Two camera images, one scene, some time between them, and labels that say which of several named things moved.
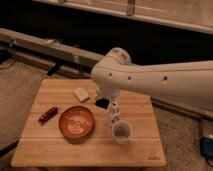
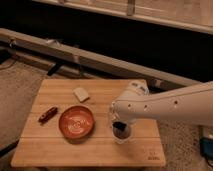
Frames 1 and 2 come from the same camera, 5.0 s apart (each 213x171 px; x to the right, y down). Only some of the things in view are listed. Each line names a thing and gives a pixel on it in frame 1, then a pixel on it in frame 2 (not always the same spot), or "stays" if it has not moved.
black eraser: (102, 102) → (119, 125)
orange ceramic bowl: (76, 122) stays
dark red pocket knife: (49, 113) stays
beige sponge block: (81, 94) stays
